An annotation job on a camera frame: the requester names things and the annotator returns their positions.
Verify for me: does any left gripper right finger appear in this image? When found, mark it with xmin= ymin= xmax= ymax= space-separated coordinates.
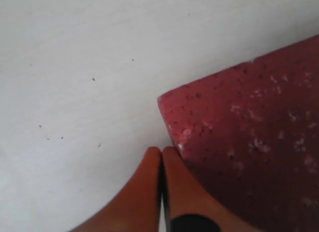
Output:
xmin=162 ymin=147 xmax=246 ymax=232

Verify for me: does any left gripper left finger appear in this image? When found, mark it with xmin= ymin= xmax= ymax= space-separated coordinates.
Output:
xmin=72 ymin=147 xmax=161 ymax=232

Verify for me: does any red brick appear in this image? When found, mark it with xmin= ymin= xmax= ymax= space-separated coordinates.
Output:
xmin=158 ymin=36 xmax=319 ymax=232

